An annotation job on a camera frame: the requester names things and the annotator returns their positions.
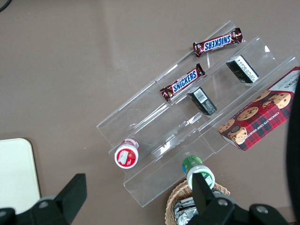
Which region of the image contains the red tartan cookie box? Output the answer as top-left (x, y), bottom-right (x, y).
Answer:
top-left (217, 66), bottom-right (300, 152)

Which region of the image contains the red lidded cup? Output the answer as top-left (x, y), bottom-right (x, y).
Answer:
top-left (114, 138), bottom-right (141, 169)

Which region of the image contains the oval light wicker basket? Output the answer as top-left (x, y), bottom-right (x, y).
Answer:
top-left (165, 180), bottom-right (232, 225)

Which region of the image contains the beige plastic tray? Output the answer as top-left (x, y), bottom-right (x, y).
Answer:
top-left (0, 137), bottom-right (42, 215)

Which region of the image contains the silver foil pack stack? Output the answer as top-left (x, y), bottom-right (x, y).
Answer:
top-left (173, 191), bottom-right (222, 225)

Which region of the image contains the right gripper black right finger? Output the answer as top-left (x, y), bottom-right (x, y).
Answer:
top-left (191, 173), bottom-right (236, 225)

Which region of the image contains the small black box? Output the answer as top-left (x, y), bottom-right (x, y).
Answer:
top-left (187, 86), bottom-right (218, 117)
top-left (225, 55), bottom-right (260, 84)

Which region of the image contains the green lidded cup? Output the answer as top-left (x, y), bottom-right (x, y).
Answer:
top-left (182, 156), bottom-right (216, 190)

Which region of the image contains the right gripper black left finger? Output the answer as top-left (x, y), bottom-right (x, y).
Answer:
top-left (32, 173), bottom-right (88, 225)

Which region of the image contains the black looped cable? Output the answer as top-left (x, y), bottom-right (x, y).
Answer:
top-left (0, 0), bottom-right (11, 13)

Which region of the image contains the clear acrylic step riser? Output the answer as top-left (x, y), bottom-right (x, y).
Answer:
top-left (154, 20), bottom-right (300, 154)
top-left (96, 79), bottom-right (218, 208)

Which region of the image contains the brown Snickers bar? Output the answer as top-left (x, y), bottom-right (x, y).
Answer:
top-left (193, 27), bottom-right (243, 59)
top-left (159, 63), bottom-right (206, 103)

